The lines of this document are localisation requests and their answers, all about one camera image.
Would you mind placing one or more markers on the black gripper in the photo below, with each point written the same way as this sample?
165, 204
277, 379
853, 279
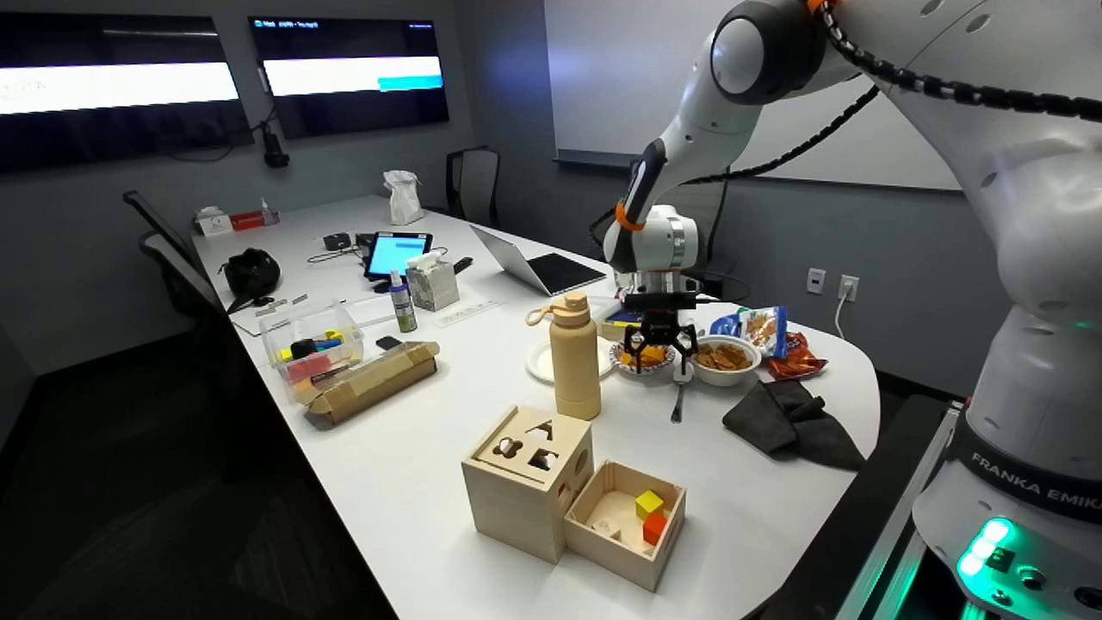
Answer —
667, 316

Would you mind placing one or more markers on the silver metal spoon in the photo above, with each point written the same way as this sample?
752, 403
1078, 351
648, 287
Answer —
675, 402

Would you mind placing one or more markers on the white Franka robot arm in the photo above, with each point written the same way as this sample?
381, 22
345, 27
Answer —
1033, 287

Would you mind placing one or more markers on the patterned paper bowl with chips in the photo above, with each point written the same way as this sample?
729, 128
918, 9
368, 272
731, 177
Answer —
643, 366

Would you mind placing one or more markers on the white bowl of pretzels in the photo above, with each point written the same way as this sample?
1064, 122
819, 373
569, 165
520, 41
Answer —
723, 362

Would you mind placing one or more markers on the white cup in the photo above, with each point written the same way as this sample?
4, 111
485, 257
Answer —
608, 366

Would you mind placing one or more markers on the blue snack bag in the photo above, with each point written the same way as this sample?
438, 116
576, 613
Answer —
752, 331

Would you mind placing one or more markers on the beige water bottle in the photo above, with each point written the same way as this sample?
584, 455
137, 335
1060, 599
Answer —
572, 366

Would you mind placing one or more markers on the open black laptop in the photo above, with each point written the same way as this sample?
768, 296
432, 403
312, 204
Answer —
563, 272

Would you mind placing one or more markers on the orange snack bag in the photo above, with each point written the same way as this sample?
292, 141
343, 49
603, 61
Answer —
797, 362

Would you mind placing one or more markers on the black cloth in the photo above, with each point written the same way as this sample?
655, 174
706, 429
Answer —
792, 425

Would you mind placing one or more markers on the yellow toy block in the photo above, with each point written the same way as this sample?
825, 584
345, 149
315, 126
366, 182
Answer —
648, 503

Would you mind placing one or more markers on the orange toy block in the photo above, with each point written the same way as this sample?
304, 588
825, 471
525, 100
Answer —
655, 529

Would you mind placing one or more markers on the wooden shape sorter cube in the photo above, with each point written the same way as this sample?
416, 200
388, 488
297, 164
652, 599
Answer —
520, 494

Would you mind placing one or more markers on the open wooden box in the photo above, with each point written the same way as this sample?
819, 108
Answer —
608, 557

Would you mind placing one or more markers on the white tissue box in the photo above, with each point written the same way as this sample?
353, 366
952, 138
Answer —
432, 285

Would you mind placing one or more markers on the black office chair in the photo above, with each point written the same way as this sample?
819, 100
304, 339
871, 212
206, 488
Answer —
471, 182
157, 219

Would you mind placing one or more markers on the small spray bottle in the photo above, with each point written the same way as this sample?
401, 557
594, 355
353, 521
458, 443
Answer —
405, 312

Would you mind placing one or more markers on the small black phone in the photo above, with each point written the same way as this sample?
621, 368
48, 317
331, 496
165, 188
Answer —
388, 342

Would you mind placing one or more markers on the tablet with blue screen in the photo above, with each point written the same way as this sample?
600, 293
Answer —
397, 254

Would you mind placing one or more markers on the long brown cardboard box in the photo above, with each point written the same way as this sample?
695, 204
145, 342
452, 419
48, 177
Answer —
366, 382

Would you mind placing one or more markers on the black flat case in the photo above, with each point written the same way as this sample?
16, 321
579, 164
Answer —
338, 241

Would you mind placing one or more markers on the clear plastic storage bin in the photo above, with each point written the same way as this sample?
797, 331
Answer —
312, 345

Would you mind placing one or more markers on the black pouch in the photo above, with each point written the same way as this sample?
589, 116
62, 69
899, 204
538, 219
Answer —
253, 277

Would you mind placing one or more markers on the red flat package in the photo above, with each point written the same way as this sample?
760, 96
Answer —
249, 219

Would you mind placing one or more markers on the black webcam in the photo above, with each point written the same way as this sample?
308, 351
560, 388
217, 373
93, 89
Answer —
273, 141

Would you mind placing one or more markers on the small white box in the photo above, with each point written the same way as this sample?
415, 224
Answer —
213, 220

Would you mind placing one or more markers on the white wall outlet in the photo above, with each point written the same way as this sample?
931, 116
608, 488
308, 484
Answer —
848, 287
816, 279

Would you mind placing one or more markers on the white wall whiteboard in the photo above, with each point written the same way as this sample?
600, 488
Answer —
608, 69

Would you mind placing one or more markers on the black wall monitor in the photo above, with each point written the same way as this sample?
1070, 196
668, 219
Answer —
345, 74
116, 89

